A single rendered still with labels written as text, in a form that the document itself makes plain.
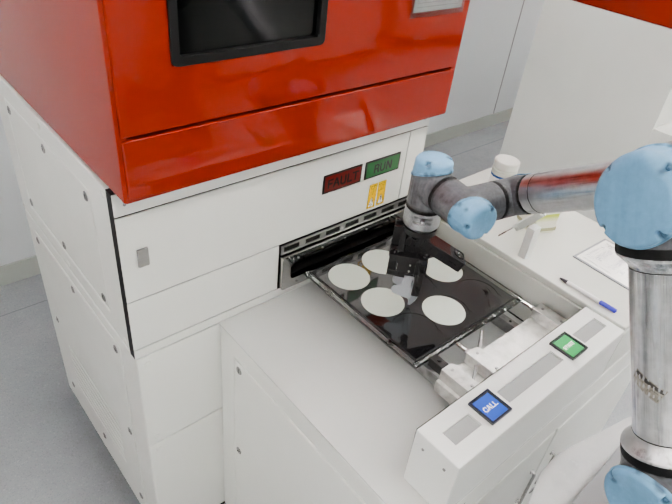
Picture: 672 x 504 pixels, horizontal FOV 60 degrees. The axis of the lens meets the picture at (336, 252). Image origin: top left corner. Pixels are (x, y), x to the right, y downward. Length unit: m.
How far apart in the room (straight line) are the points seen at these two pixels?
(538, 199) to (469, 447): 0.44
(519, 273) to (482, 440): 0.54
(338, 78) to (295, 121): 0.12
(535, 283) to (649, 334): 0.64
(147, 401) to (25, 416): 1.00
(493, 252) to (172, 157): 0.83
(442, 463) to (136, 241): 0.66
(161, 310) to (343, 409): 0.42
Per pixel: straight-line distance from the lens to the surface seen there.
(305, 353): 1.30
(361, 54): 1.19
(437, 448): 1.02
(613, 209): 0.79
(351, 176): 1.38
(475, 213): 1.04
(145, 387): 1.38
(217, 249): 1.24
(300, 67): 1.10
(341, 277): 1.38
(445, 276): 1.45
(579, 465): 1.28
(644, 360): 0.86
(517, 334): 1.39
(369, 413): 1.21
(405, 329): 1.28
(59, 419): 2.33
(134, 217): 1.10
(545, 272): 1.46
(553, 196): 1.06
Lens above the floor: 1.76
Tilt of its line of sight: 36 degrees down
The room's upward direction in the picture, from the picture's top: 7 degrees clockwise
